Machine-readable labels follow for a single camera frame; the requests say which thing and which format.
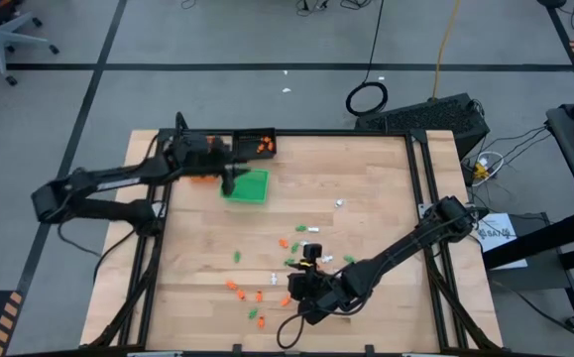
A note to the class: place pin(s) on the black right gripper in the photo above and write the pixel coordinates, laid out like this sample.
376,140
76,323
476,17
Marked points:
316,293

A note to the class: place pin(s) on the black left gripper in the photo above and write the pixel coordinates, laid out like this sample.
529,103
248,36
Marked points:
197,149

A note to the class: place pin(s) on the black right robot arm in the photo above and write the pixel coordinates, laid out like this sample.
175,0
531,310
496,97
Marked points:
405,239

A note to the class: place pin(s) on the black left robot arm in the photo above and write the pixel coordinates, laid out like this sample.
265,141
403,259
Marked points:
118,174

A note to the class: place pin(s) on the green plastic basket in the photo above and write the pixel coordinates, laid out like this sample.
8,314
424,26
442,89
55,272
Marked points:
252,189

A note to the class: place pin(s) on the orange plastic basket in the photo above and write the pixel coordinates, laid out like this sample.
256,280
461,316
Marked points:
202,179

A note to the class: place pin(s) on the black plastic basket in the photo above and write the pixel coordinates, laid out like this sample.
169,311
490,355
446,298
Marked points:
247,149

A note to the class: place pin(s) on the orange skeleton toy figure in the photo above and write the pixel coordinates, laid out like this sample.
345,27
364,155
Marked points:
285,300

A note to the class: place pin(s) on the black computer case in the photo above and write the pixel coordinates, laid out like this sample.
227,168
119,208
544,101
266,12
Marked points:
425,121

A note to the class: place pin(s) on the white printed paper sheet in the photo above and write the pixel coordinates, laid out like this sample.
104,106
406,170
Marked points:
497,240

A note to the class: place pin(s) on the white and yellow power plug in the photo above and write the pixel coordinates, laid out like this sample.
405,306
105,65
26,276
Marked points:
482,169

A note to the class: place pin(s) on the grey metal bracket plate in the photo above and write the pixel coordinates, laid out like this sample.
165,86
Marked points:
424,209
159,209

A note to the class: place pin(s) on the black aluminium table frame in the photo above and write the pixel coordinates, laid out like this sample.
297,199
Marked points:
341,133

